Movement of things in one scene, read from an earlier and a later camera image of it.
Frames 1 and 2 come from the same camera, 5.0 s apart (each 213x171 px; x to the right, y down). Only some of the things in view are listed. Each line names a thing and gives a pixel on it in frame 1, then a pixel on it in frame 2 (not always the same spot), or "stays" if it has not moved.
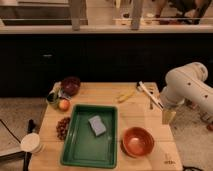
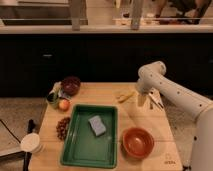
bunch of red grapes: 61,127 stays
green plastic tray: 91,137 stays
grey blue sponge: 98,127 stays
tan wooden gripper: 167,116 to 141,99
